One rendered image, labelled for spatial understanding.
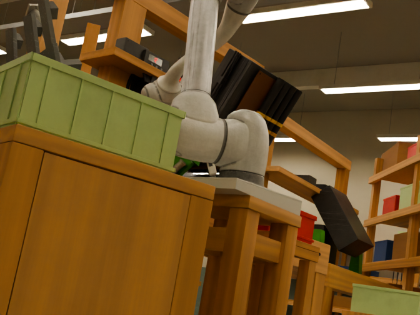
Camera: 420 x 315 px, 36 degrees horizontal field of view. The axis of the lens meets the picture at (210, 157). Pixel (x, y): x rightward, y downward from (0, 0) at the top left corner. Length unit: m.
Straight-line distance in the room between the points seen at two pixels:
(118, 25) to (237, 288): 1.61
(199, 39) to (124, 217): 0.96
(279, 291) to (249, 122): 0.56
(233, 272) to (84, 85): 0.78
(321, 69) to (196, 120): 9.03
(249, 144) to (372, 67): 8.63
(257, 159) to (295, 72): 9.16
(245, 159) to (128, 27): 1.25
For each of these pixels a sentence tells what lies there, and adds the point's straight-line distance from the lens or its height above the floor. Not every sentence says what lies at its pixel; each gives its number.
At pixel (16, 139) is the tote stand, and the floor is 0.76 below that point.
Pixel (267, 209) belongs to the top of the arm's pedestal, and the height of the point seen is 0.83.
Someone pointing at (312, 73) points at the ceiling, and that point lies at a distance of 11.13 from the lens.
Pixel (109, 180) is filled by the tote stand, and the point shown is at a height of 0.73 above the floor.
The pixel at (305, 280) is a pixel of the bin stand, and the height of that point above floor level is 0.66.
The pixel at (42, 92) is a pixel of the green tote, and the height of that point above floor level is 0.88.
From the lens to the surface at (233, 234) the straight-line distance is 1.99.
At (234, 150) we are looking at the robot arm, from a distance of 2.13.
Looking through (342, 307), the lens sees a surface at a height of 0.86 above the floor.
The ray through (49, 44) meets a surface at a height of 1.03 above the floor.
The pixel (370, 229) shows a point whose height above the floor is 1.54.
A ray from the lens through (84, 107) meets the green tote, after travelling 1.47.
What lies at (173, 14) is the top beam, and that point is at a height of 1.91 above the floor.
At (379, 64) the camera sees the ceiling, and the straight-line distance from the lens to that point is 10.69.
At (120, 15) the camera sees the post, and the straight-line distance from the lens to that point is 3.18.
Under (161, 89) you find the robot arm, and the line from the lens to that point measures 2.63.
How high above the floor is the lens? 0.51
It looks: 13 degrees up
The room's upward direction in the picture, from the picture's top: 10 degrees clockwise
